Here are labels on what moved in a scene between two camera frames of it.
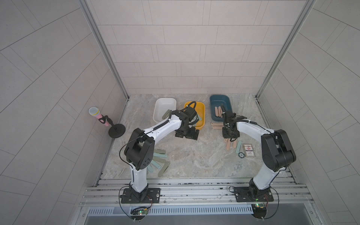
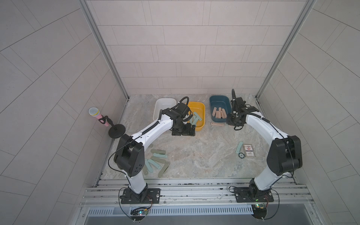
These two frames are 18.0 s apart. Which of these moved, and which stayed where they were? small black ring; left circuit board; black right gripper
Moved: black right gripper
Stayed: small black ring; left circuit board
